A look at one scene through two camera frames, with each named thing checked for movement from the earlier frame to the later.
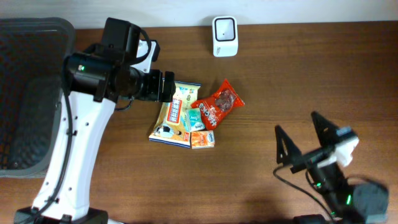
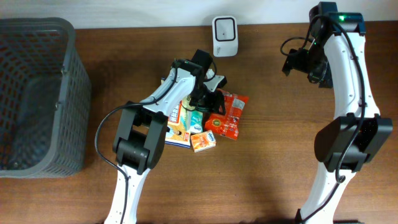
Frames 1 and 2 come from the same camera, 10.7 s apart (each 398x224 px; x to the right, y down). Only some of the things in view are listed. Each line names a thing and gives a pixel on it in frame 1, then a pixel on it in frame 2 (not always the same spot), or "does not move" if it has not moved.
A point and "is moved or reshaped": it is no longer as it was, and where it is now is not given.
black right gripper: (310, 159) → (290, 62)
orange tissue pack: (203, 139) does not move
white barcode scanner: (225, 34) does not move
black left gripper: (168, 86) → (213, 104)
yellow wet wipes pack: (171, 127) does not move
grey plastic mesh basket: (33, 52) does not move
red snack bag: (215, 108) is moved or reshaped
